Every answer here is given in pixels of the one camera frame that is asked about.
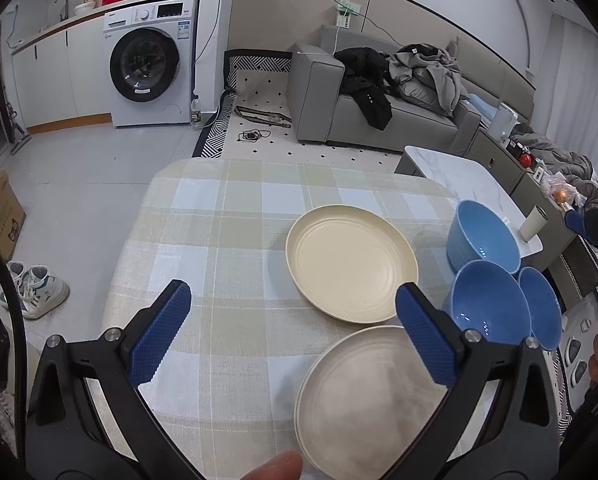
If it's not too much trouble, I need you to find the small blue bowl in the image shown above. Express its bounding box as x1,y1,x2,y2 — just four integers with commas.
517,266,562,351

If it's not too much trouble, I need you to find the large blue bowl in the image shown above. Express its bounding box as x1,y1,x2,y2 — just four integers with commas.
442,260,531,344

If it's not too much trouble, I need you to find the ribbed blue bowl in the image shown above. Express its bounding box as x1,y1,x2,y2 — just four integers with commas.
447,200,522,274

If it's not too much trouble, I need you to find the large cream plate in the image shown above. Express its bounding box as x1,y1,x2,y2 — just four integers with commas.
307,325,448,479

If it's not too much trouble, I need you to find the yellowish cream plate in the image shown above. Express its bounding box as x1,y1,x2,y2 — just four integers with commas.
285,204,419,325

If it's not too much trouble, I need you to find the small cream plate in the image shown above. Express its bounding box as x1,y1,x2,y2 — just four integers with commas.
293,376,331,472

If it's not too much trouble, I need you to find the person's left hand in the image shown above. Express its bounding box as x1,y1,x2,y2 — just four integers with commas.
243,451,303,480

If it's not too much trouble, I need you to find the cream tumbler cup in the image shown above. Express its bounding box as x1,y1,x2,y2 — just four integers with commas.
518,206,549,242

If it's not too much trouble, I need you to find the white marble coffee table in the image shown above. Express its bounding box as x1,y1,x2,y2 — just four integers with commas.
395,145,543,259

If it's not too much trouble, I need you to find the white sneaker right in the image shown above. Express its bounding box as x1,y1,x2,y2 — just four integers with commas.
21,266,70,320

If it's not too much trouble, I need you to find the white sneaker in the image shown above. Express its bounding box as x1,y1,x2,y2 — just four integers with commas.
0,260,26,310
21,266,70,320

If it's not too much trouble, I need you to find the white sneaker left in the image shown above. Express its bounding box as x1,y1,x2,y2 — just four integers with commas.
0,260,26,310

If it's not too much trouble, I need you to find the cardboard box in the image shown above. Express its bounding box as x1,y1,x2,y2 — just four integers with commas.
0,169,26,261

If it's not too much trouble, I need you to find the grey clothes pile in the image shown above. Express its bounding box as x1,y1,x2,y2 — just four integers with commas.
387,44,468,117

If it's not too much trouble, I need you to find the black jacket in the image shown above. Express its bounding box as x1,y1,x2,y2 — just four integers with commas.
334,47,392,131

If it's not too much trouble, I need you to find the grey sofa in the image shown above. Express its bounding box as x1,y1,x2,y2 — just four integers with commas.
286,25,534,155

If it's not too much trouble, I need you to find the plastic water bottle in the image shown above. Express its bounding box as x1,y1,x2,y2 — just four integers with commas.
191,94,201,127

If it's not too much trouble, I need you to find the white kitchen cabinet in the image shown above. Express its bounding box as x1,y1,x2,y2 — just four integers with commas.
12,16,111,132

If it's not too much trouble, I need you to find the dotted floor rug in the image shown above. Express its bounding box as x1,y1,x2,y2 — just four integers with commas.
193,49,400,174

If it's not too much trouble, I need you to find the white washing machine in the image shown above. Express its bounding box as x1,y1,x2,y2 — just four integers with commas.
102,0,198,128

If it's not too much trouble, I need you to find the black kitchen faucet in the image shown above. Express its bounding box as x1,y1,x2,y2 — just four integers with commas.
54,0,69,22

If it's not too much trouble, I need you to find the wall power socket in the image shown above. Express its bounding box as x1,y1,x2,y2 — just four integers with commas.
336,0,361,29

